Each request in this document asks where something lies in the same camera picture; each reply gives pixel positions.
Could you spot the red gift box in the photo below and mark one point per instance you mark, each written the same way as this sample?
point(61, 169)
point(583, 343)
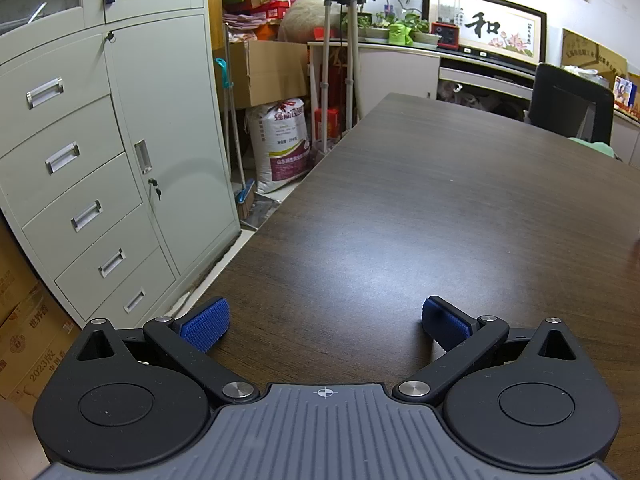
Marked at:
point(330, 122)

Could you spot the green cloth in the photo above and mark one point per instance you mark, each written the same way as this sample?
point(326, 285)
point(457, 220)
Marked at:
point(600, 149)

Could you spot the small picture box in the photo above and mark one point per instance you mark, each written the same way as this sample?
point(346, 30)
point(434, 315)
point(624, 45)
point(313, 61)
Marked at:
point(625, 95)

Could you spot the clear bag of beige filling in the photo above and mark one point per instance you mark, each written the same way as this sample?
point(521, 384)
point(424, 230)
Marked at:
point(305, 15)

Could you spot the black office chair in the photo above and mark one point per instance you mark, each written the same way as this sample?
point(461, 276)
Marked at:
point(565, 100)

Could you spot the large plain cardboard box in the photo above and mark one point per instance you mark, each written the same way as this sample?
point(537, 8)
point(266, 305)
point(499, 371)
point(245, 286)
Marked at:
point(272, 72)

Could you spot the small green potted plants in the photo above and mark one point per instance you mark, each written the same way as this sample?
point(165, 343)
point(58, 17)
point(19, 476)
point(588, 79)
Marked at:
point(400, 30)

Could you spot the silver tripod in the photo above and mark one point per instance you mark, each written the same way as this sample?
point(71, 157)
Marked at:
point(326, 60)

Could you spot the framed calligraphy with lotus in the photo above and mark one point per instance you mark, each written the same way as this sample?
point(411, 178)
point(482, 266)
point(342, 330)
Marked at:
point(500, 30)

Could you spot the white metal filing cabinet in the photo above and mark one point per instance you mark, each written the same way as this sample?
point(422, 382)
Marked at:
point(165, 110)

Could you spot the red flat box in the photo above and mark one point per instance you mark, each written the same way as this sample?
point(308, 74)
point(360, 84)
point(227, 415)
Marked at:
point(272, 10)

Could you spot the cabinet keys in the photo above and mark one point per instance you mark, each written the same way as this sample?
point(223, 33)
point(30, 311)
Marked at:
point(157, 191)

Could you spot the red blender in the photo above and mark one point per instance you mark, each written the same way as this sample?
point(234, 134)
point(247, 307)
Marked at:
point(445, 32)

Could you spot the brown printed cardboard box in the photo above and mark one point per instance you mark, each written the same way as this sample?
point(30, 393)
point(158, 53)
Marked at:
point(12, 270)
point(35, 355)

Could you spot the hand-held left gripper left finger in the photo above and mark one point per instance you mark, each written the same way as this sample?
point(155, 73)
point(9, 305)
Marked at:
point(205, 322)

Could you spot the wooden plaque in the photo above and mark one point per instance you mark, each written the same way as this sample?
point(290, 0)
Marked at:
point(595, 60)

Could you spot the pink patterned cloth pile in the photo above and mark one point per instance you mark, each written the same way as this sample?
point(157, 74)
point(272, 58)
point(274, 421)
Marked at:
point(240, 25)

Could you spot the metal dustpan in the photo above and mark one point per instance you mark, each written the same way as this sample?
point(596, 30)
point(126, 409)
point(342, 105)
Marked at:
point(262, 212)

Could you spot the white low sideboard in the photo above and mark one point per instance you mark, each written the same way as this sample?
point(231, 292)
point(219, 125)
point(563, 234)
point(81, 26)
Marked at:
point(395, 72)

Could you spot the white printed sack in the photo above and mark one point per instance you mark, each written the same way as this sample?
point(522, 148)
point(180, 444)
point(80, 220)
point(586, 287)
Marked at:
point(280, 145)

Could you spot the brown wooden shelf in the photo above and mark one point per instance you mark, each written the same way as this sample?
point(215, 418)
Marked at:
point(216, 10)

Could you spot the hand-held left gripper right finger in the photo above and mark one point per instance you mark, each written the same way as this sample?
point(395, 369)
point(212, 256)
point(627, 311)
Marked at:
point(446, 321)

